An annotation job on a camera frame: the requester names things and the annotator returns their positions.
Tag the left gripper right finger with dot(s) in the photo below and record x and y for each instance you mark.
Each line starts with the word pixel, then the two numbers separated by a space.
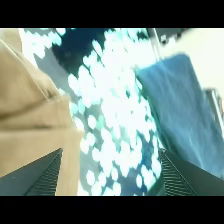
pixel 186 180

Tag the tan garment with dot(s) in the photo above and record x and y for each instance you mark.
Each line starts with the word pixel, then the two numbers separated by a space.
pixel 30 113

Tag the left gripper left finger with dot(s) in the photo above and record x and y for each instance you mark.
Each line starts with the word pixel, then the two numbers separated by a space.
pixel 40 178

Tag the blue garment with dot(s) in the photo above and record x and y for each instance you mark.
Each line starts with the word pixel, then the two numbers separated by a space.
pixel 181 106

